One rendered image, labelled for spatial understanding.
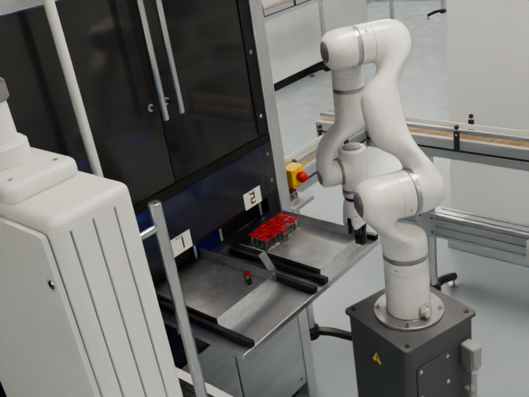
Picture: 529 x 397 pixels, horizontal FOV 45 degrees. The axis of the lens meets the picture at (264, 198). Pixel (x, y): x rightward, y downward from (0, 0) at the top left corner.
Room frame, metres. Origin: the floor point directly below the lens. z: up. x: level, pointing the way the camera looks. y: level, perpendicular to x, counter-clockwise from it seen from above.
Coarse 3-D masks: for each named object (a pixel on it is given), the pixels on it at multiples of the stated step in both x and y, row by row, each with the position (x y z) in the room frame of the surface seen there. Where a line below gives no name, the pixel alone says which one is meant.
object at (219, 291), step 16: (208, 256) 1.88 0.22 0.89; (224, 256) 1.82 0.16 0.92; (192, 272) 1.81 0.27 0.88; (208, 272) 1.80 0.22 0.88; (224, 272) 1.78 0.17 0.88; (240, 272) 1.77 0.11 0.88; (256, 272) 1.73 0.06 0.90; (272, 272) 1.68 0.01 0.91; (160, 288) 1.75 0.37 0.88; (192, 288) 1.72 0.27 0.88; (208, 288) 1.70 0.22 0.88; (224, 288) 1.69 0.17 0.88; (240, 288) 1.67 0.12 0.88; (256, 288) 1.61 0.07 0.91; (192, 304) 1.63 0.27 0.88; (208, 304) 1.61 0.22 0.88; (224, 304) 1.60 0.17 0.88; (240, 304) 1.56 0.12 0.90; (224, 320) 1.51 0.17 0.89
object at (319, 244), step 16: (304, 224) 2.01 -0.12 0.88; (320, 224) 1.97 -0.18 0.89; (336, 224) 1.92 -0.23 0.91; (304, 240) 1.90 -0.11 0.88; (320, 240) 1.88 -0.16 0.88; (336, 240) 1.86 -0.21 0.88; (352, 240) 1.85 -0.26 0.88; (272, 256) 1.79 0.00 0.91; (288, 256) 1.81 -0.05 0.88; (304, 256) 1.80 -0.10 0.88; (320, 256) 1.78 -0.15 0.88; (336, 256) 1.72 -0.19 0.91; (320, 272) 1.66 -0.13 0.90
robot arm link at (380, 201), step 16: (384, 176) 1.45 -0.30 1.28; (400, 176) 1.44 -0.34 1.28; (368, 192) 1.41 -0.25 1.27; (384, 192) 1.40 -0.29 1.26; (400, 192) 1.40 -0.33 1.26; (368, 208) 1.39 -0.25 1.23; (384, 208) 1.39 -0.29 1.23; (400, 208) 1.39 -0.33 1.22; (416, 208) 1.40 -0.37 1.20; (368, 224) 1.42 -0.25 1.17; (384, 224) 1.38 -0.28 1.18; (400, 224) 1.45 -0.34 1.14; (384, 240) 1.43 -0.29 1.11; (400, 240) 1.39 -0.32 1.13; (416, 240) 1.41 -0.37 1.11; (384, 256) 1.44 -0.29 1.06; (400, 256) 1.40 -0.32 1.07; (416, 256) 1.40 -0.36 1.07
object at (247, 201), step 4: (256, 188) 2.02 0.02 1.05; (248, 192) 1.99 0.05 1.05; (252, 192) 2.01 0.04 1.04; (256, 192) 2.02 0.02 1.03; (260, 192) 2.03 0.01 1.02; (244, 196) 1.98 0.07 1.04; (248, 196) 1.99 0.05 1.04; (252, 196) 2.01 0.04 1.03; (256, 196) 2.02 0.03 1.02; (260, 196) 2.03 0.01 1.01; (244, 200) 1.98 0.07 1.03; (248, 200) 1.99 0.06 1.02; (252, 200) 2.00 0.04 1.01; (256, 200) 2.02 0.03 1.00; (260, 200) 2.03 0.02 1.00; (248, 204) 1.99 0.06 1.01; (252, 204) 2.00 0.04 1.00; (248, 208) 1.98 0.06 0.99
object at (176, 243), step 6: (180, 234) 1.77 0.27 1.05; (186, 234) 1.78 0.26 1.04; (174, 240) 1.75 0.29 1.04; (180, 240) 1.76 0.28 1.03; (186, 240) 1.78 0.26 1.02; (174, 246) 1.74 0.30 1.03; (180, 246) 1.76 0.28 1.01; (186, 246) 1.78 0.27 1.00; (174, 252) 1.74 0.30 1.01; (180, 252) 1.76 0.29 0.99
